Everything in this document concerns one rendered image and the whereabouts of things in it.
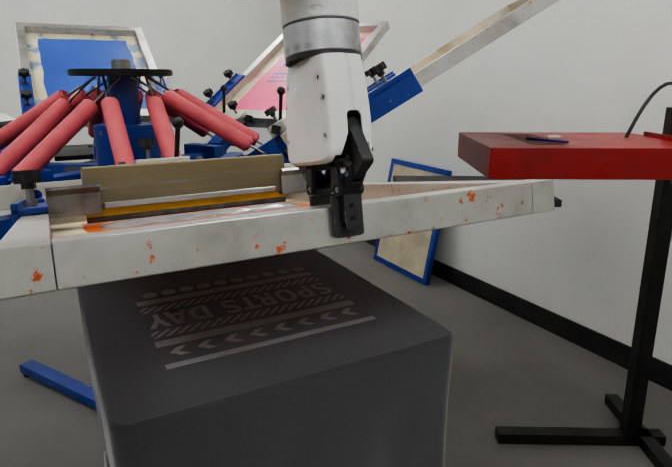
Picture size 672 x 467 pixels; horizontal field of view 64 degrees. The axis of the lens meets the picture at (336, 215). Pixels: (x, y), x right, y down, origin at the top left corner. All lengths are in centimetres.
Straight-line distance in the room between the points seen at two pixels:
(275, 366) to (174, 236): 28
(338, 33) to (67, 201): 65
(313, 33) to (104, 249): 26
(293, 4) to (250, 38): 498
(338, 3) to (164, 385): 45
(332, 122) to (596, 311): 253
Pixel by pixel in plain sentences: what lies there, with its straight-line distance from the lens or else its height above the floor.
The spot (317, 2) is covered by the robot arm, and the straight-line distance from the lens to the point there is 52.
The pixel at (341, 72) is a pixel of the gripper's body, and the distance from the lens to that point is 50.
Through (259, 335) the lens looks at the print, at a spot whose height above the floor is 95.
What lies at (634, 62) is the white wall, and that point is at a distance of 270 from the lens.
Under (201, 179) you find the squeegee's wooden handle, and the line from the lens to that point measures 107.
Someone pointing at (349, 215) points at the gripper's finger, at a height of 117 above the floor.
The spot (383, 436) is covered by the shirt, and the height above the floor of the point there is 83.
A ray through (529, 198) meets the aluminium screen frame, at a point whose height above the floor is 115.
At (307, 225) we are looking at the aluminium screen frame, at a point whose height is 116.
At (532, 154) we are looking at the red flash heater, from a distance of 162.
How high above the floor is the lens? 129
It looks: 14 degrees down
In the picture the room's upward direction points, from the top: straight up
